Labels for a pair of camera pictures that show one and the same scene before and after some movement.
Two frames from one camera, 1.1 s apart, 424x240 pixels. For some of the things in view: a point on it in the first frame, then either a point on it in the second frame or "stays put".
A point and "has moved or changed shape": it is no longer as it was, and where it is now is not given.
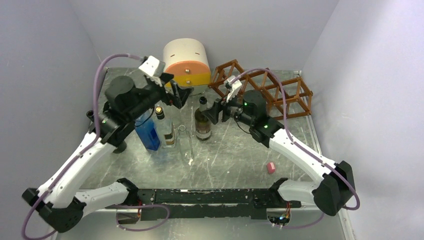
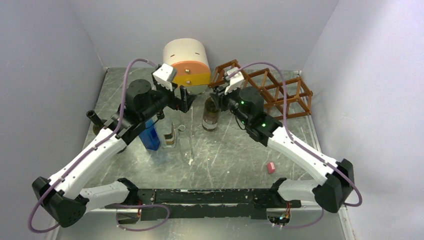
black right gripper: (212, 112) -> (220, 97)
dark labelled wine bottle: (202, 123) has moved or changed shape
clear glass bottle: (184, 141) stays put
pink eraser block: (271, 168) stays put
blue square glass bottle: (147, 131) stays put
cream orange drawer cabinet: (187, 60) stays put
